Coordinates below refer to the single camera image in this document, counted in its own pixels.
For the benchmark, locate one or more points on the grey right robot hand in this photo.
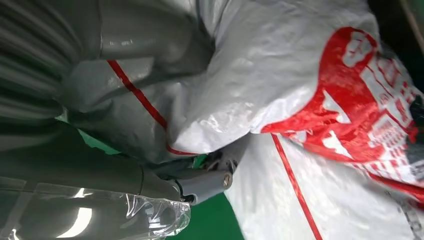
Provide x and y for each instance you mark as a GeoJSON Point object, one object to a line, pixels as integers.
{"type": "Point", "coordinates": [82, 172]}

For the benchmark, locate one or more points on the green conveyor belt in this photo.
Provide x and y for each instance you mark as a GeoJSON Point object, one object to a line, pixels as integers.
{"type": "Point", "coordinates": [212, 222]}

